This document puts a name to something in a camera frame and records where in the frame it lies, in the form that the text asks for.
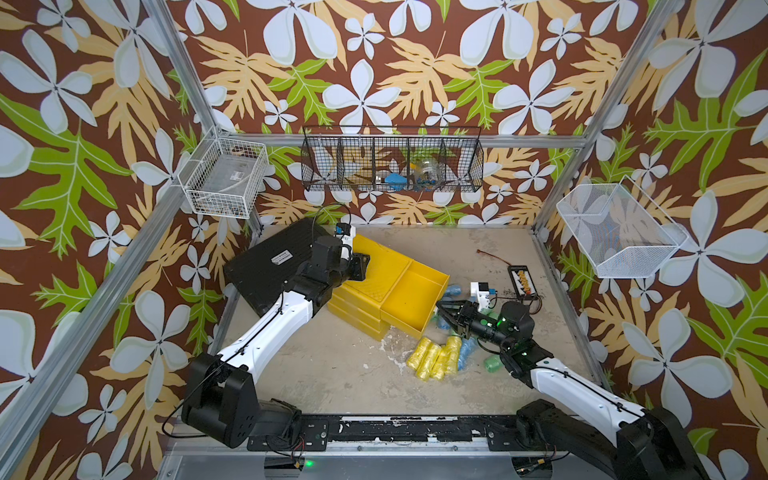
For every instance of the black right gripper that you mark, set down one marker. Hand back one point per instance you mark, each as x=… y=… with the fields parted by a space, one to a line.
x=468 y=312

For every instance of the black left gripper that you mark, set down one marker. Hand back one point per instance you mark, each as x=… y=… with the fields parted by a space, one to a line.
x=357 y=266

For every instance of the yellow top drawer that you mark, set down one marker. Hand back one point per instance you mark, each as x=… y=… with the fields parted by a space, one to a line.
x=410 y=304

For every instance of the yellow plastic drawer cabinet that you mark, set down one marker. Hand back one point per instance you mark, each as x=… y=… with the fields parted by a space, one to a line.
x=360 y=303

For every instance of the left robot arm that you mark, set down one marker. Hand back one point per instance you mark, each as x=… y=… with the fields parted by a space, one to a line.
x=221 y=399

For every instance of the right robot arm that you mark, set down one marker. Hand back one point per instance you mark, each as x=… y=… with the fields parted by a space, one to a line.
x=620 y=438

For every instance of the green trash bag roll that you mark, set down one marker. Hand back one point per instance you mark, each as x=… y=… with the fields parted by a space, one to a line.
x=493 y=364

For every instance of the black plastic tool case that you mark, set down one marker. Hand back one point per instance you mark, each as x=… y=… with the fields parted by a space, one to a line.
x=259 y=273

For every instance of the white mesh basket right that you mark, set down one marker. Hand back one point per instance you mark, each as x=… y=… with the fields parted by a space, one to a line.
x=622 y=231

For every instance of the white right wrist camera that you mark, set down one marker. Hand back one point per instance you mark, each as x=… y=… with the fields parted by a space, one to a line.
x=483 y=295

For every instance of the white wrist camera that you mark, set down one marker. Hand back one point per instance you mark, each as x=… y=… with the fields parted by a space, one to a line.
x=346 y=233
x=483 y=295

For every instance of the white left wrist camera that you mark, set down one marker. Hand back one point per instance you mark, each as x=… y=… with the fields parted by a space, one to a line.
x=346 y=233

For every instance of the black wire basket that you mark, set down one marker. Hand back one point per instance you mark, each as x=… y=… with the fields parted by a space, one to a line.
x=390 y=159

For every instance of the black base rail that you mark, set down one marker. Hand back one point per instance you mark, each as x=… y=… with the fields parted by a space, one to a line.
x=320 y=432

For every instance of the white wire basket left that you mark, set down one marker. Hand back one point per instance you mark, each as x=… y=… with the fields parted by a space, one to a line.
x=223 y=176

